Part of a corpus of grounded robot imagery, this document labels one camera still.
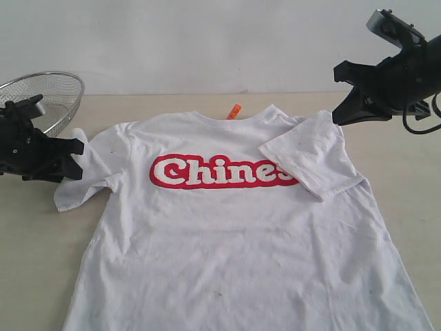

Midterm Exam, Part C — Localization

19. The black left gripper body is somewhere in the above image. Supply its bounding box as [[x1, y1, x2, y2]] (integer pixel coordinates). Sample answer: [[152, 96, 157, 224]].
[[1, 113, 59, 181]]

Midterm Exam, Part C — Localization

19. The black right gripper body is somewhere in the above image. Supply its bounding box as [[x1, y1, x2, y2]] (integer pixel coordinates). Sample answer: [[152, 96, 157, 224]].
[[371, 44, 440, 116]]

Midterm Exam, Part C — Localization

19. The white t-shirt red print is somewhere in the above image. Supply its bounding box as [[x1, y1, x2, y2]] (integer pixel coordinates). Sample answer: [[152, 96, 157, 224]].
[[54, 106, 433, 330]]

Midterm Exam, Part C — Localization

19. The metal mesh basket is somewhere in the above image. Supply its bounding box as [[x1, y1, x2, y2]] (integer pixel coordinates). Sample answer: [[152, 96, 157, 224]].
[[1, 71, 85, 137]]

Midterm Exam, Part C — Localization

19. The orange shirt neck tag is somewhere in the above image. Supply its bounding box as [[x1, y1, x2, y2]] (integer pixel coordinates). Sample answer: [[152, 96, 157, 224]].
[[226, 104, 242, 120]]

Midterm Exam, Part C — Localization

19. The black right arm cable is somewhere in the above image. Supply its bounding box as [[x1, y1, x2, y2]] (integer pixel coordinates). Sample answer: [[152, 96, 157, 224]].
[[401, 92, 441, 135]]

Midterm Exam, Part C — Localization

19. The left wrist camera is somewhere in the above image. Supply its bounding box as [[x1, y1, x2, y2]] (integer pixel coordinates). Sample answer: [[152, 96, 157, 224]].
[[4, 94, 45, 119]]

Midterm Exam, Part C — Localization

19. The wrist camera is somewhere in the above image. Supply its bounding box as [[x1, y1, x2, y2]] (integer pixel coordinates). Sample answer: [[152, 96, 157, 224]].
[[4, 94, 45, 119], [366, 10, 427, 50]]

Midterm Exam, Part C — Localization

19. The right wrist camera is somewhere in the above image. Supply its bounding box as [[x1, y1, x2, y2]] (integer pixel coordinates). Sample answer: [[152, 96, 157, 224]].
[[366, 10, 427, 50]]

